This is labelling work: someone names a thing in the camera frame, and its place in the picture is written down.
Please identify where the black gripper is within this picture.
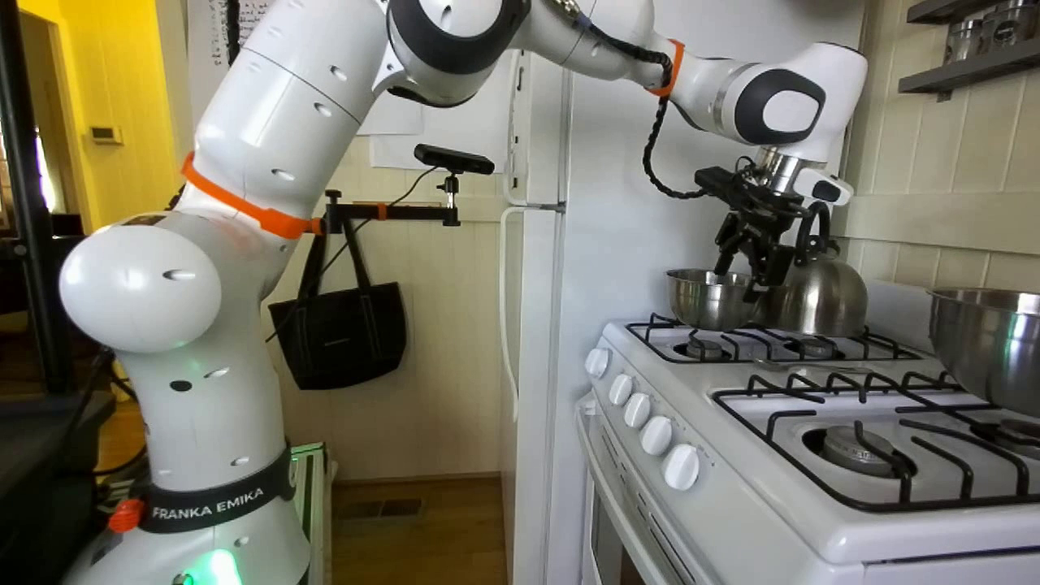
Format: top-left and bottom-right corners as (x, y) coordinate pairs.
(697, 162), (807, 301)

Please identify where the small silver metal bowl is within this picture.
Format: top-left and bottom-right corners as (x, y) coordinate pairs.
(662, 266), (762, 330)

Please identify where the large silver metal bowl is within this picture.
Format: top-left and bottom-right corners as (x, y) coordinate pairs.
(925, 286), (1040, 423)

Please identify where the black stove grate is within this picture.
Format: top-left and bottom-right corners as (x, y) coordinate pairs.
(623, 310), (925, 367)
(709, 367), (1040, 515)

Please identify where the white refrigerator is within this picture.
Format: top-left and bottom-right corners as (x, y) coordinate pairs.
(498, 42), (871, 585)

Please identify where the white gas stove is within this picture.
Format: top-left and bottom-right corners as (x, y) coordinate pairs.
(573, 277), (1040, 585)

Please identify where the silver metal pot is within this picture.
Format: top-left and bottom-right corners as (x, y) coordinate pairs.
(943, 0), (1040, 63)

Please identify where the black tote bag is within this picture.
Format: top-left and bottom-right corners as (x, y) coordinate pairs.
(267, 229), (411, 394)

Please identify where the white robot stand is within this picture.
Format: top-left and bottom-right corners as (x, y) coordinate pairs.
(286, 435), (342, 585)

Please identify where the black metal rack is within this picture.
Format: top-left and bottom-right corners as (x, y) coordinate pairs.
(0, 0), (117, 585)

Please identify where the silver kettle with black handle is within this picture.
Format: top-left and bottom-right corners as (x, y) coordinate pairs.
(762, 199), (871, 341)

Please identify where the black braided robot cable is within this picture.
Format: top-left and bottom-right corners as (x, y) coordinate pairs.
(533, 0), (717, 203)

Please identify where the dark wall shelf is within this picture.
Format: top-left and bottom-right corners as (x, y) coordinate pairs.
(895, 0), (1040, 104)

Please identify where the black stereo camera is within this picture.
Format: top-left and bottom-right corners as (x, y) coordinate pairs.
(414, 141), (498, 180)

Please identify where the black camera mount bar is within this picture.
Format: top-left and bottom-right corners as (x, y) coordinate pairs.
(323, 173), (466, 237)

